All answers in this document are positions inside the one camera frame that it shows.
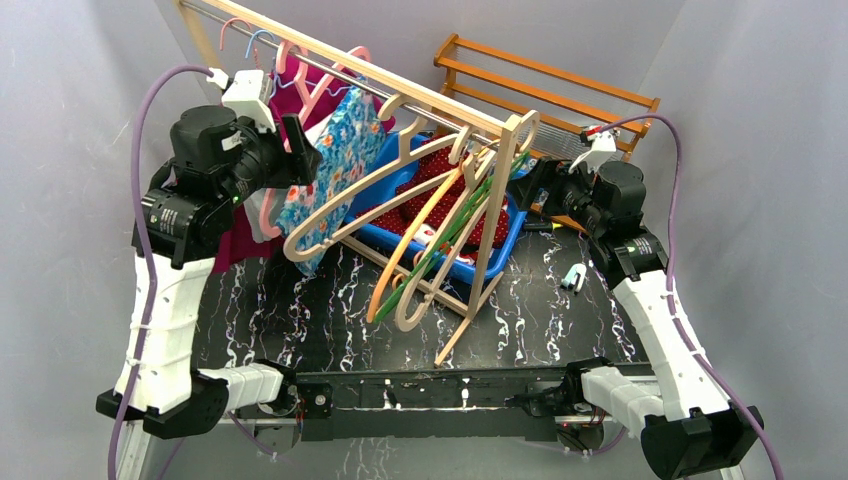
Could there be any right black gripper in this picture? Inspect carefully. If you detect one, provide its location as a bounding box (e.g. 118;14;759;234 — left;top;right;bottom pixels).
504;156;607;236

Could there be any green velvet hanger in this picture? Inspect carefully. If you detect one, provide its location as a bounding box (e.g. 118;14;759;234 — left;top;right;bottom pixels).
366;153;529;323

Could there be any cream wooden hanger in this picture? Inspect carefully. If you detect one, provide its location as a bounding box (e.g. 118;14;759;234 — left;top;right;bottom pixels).
283;94;472;272
369;110;540;332

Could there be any white red poppy garment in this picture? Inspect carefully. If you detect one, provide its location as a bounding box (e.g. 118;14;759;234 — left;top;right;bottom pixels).
413;223;476;266

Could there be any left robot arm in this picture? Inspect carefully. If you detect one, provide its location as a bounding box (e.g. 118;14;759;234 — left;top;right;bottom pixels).
95;105;322;439

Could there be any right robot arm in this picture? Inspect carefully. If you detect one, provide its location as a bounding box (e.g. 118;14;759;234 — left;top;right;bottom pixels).
507;157;763;479

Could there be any black yellow marker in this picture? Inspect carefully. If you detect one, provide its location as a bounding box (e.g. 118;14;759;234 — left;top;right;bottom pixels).
522;222;563;233

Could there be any blue floral garment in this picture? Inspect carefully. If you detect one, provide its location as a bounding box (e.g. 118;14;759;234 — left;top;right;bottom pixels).
276;87;387;250

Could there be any magenta garment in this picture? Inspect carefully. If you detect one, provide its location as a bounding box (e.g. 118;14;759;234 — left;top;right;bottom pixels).
215;85;394;272

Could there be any blue plastic bin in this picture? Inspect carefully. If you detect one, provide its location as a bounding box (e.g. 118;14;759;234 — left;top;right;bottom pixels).
341;129;529;285

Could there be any white plastic clip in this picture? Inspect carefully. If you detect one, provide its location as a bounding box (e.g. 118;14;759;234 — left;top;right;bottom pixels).
560;263;587;295

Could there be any orange wooden shoe rack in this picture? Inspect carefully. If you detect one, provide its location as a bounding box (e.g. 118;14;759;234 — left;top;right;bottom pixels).
431;33;662;236

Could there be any wooden clothes rack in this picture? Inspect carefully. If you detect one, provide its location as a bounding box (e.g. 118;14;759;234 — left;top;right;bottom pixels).
176;1;509;366

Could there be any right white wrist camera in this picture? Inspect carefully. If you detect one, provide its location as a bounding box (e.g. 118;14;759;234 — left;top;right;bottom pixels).
567;125;619;174

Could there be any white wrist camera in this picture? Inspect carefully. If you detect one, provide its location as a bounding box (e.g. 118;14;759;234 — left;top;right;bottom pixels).
207;68;277;134
567;125;619;174

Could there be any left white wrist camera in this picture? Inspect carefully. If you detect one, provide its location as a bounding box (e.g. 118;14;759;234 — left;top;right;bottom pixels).
207;68;277;134

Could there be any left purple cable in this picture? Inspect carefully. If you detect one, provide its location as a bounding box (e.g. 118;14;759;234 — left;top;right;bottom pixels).
105;64;213;480

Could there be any black base frame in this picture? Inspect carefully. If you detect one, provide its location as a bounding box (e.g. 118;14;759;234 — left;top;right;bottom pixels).
231;360;637;458

